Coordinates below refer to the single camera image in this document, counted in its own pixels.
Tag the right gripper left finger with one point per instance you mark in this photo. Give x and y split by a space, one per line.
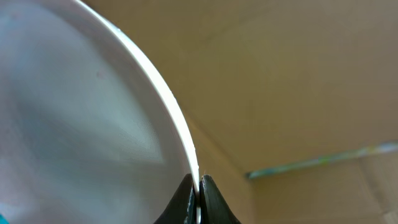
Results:
182 208

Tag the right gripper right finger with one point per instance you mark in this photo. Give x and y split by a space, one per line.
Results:
214 209

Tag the white plate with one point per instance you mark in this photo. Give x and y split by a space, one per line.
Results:
90 131

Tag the teal plastic tray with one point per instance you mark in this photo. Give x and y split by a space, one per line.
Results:
3 220

